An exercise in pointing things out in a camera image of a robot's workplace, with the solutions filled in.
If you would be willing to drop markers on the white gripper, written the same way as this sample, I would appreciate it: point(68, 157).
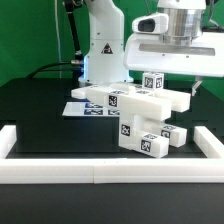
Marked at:
point(203, 57)

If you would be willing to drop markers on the white tagged cube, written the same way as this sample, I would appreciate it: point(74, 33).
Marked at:
point(152, 81)

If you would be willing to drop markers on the white chair back frame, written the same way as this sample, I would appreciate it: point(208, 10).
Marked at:
point(156, 105)

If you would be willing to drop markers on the white chair seat block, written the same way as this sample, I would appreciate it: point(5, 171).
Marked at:
point(129, 126)

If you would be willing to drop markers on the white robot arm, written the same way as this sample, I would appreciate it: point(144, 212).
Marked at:
point(169, 41)

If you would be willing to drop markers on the white U-shaped border fence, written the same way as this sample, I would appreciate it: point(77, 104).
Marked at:
point(96, 171)

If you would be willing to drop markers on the white marker sheet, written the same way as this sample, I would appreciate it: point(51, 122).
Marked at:
point(77, 109)

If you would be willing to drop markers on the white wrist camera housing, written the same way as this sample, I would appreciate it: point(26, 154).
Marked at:
point(156, 23)

